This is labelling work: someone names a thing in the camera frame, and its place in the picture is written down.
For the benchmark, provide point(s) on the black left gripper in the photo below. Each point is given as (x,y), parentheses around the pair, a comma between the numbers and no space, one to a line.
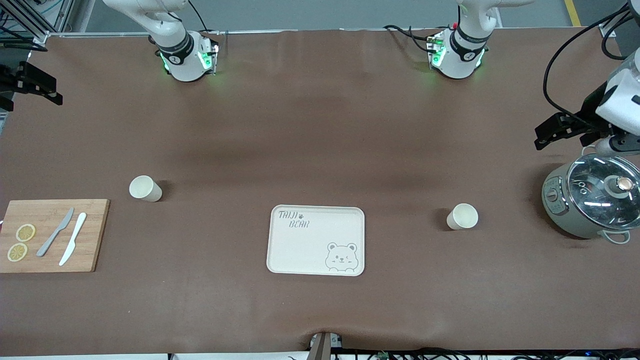
(589,111)

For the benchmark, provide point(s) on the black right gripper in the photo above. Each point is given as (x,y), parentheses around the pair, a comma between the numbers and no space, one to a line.
(10,81)

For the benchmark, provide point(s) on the glass pot lid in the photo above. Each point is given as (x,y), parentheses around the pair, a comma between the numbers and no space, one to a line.
(595,187)

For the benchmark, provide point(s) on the grey plastic knife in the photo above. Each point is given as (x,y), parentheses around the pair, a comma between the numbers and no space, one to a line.
(55,233)

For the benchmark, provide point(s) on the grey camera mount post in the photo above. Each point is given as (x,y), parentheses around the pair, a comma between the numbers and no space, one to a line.
(322,347)

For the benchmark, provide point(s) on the cream tray with bear print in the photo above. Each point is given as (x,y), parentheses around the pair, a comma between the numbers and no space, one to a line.
(310,250)

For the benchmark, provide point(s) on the grey-green electric cooking pot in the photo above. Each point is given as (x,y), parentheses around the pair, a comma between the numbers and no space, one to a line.
(562,210)

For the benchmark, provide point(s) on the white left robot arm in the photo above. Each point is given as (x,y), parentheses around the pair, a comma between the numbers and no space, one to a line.
(460,55)

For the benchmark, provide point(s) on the white plastic knife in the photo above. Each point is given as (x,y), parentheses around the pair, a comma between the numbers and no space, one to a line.
(74,237)

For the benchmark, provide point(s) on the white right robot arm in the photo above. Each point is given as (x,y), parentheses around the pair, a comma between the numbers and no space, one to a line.
(182,60)

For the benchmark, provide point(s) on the aluminium frame profile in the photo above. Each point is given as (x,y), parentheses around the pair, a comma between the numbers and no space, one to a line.
(40,36)
(607,31)

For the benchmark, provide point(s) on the bamboo cutting board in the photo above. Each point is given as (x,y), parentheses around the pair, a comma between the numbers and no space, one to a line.
(95,235)

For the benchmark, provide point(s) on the brown table mat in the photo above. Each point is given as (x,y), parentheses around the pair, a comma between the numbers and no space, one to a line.
(320,125)

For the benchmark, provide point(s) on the lemon slice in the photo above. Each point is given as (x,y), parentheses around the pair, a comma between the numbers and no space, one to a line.
(17,252)
(25,232)

